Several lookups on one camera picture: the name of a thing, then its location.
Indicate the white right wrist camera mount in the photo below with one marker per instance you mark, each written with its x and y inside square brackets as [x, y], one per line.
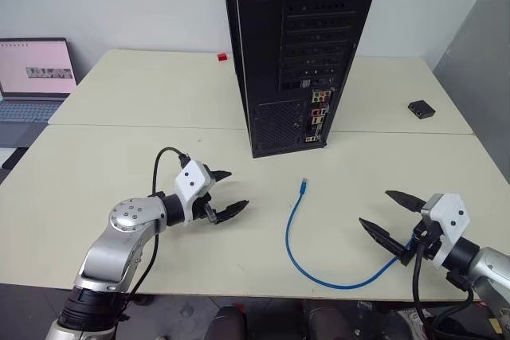
[452, 212]

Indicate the grey open laptop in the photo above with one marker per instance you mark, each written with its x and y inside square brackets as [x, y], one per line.
[36, 73]

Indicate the small red block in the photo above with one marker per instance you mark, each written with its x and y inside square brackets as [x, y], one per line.
[222, 57]

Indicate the small black box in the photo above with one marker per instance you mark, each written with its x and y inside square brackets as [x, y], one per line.
[421, 109]

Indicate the grey partition panel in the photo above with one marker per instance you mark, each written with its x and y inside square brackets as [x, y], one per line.
[478, 57]

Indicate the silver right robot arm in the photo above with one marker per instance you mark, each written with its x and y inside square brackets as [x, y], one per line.
[490, 268]

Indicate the black computer tower case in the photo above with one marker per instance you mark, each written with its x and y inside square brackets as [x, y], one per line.
[271, 37]

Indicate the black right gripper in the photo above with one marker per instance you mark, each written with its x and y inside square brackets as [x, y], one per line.
[429, 238]

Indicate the dark rounded shape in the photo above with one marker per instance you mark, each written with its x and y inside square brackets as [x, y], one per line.
[226, 324]

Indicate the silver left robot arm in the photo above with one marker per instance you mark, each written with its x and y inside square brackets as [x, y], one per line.
[119, 244]

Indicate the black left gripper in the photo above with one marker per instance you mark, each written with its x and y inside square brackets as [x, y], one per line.
[201, 209]

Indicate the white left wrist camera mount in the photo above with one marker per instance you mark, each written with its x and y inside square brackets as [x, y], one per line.
[192, 178]

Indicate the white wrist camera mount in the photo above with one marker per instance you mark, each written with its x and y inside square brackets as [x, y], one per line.
[192, 178]
[452, 212]

